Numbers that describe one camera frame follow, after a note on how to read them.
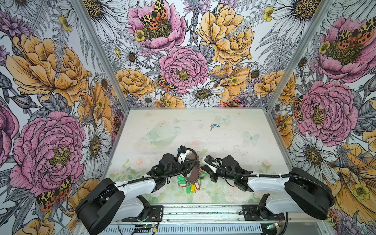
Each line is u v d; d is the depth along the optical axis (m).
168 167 0.65
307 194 0.43
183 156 0.73
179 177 0.86
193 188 0.83
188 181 0.84
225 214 0.76
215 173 0.73
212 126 1.12
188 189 0.82
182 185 0.83
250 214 0.74
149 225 0.71
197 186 0.83
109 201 0.43
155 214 0.73
